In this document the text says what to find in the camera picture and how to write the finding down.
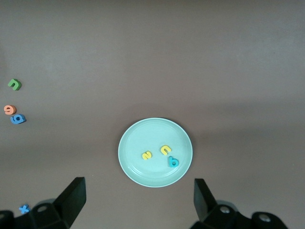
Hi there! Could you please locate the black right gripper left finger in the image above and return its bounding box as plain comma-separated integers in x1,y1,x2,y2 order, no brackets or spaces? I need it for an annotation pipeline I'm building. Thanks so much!
0,177,86,229

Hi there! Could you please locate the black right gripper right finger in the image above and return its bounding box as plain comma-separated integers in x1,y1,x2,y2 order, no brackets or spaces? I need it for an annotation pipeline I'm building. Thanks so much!
192,178,290,229

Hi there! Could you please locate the pale green plate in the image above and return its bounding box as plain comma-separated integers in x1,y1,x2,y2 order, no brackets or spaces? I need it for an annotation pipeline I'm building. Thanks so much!
118,117,193,188

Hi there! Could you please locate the blue foam letter g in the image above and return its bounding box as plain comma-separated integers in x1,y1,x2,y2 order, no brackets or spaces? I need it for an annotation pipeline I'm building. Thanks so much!
10,114,27,125

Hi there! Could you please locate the green foam letter n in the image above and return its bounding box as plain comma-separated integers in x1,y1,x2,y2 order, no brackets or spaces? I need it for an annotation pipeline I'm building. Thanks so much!
7,78,22,91

